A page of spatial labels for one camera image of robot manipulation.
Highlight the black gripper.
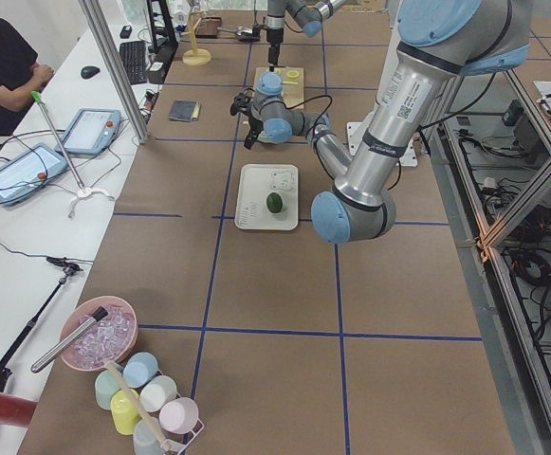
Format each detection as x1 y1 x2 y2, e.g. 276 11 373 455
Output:
244 114 263 150

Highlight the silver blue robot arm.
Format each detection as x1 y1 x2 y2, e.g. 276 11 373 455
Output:
230 0 533 244

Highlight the mint green bowl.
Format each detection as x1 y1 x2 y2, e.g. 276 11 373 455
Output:
257 132 270 143

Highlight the pink bowl with ice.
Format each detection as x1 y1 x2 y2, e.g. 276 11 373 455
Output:
61 296 138 372

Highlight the bamboo cutting board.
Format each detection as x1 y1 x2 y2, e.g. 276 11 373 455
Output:
251 67 304 115

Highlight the white bear tray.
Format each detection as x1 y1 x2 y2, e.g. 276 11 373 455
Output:
234 164 299 231

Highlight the green avocado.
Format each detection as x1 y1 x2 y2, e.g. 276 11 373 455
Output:
266 191 284 213

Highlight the grey yellow folded cloth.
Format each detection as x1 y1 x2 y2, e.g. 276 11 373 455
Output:
168 100 201 122

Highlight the single lemon slice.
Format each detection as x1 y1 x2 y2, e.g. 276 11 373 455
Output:
285 69 300 80

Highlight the wooden mug tree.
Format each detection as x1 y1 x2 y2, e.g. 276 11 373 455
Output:
182 0 211 66

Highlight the metal scoop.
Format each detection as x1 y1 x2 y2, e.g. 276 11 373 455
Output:
217 27 260 43

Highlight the dark rectangular tray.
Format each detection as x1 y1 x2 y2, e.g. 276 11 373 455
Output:
194 17 222 39

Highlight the black keyboard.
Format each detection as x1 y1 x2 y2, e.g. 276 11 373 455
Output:
119 41 148 85

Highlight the upper teach pendant tablet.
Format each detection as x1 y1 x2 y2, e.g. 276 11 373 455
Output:
61 108 121 156

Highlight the teach pendant tablet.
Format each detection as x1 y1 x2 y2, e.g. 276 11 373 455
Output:
0 143 68 206
61 108 121 156

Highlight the white rod stand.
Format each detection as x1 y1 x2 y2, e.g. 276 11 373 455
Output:
30 90 115 219

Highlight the black computer mouse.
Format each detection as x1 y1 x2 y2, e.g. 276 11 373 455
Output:
80 65 101 80

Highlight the steel tube utensil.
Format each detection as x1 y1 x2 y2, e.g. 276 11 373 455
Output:
30 306 108 373

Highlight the lower teach pendant tablet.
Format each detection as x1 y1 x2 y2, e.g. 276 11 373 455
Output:
0 143 68 206

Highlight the seated person in black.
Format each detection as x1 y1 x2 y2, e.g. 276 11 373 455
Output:
0 18 54 136

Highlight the blue cup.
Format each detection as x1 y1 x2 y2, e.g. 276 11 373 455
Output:
122 352 158 388

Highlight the white cup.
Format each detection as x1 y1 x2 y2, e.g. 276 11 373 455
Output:
139 375 177 412

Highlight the pink cup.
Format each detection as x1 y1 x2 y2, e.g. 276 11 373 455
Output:
158 397 199 434

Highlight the green cup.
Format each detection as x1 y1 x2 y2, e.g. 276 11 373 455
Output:
94 370 120 410

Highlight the yellow cup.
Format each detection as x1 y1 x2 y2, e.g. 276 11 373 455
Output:
110 390 141 436

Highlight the grey cup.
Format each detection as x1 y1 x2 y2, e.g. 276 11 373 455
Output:
133 420 164 455

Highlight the black tripod pole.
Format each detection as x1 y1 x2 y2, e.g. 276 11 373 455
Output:
0 257 83 392

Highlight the red cylinder bottle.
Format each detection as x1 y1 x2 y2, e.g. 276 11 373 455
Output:
0 392 37 428

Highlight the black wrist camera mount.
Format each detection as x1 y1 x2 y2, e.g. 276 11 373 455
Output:
230 92 253 117

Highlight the black camera cable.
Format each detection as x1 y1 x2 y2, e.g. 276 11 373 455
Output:
284 94 334 138

